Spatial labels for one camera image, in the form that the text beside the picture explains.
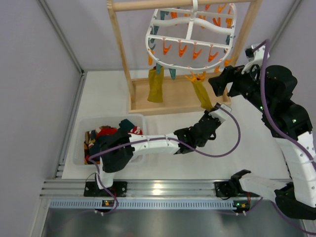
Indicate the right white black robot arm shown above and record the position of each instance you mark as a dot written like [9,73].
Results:
[296,199]

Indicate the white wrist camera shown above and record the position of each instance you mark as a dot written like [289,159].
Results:
[221,112]
[255,55]

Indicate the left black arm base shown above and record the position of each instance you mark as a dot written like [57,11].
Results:
[118,189]

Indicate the aluminium rail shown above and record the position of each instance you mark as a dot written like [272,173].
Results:
[66,188]

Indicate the green christmas sock in bin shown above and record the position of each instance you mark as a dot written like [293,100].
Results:
[126,124]

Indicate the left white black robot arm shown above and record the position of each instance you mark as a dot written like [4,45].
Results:
[122,147]

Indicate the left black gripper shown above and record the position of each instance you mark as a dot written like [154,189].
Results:
[208,118]

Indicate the translucent plastic bin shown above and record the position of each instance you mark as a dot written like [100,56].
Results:
[92,122]

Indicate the white clip hanger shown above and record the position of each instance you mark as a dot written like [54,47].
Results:
[195,39]

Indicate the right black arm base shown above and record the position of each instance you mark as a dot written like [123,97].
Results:
[228,189]

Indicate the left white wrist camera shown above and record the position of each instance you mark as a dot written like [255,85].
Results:
[221,112]

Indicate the dark navy sock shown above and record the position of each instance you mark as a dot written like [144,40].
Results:
[92,144]

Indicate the perforated cable duct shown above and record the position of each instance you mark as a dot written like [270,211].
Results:
[174,204]

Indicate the red sock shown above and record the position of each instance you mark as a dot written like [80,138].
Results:
[137,130]
[105,130]

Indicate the wooden hanger stand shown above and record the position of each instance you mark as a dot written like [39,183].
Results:
[178,93]

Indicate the mustard yellow sock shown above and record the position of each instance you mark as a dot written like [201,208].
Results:
[202,95]
[155,85]

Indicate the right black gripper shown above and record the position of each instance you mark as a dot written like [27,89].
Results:
[228,80]

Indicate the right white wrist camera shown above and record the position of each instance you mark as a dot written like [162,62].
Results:
[255,55]

